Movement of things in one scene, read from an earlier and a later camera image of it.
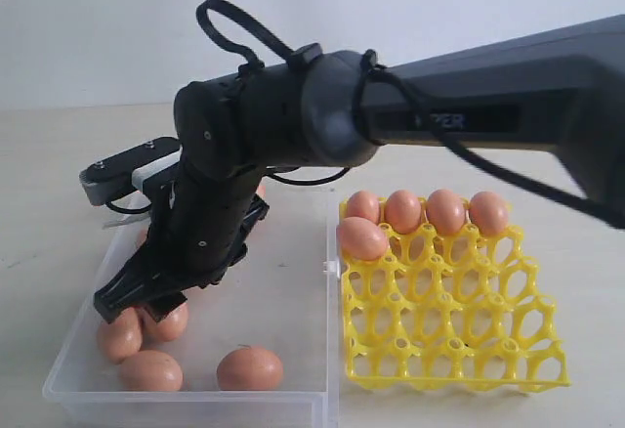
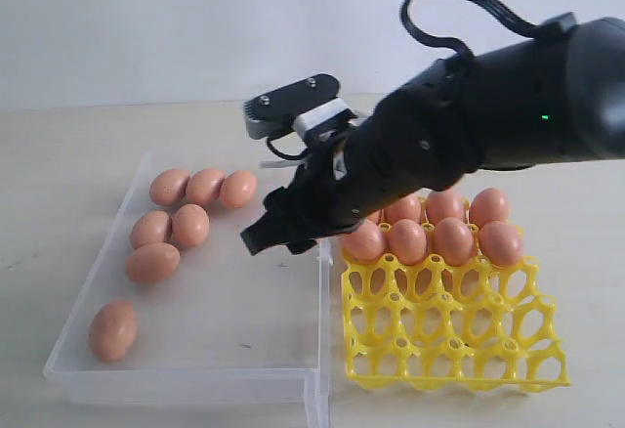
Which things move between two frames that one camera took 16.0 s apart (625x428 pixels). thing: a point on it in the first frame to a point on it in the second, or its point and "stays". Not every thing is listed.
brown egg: x=362 y=239 stays
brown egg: x=249 y=369 to x=453 y=240
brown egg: x=149 y=370 to x=501 y=243
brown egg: x=445 y=211 stays
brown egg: x=170 y=328 to x=407 y=241
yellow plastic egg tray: x=465 y=311 stays
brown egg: x=403 y=211 stays
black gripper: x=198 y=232 to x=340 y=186
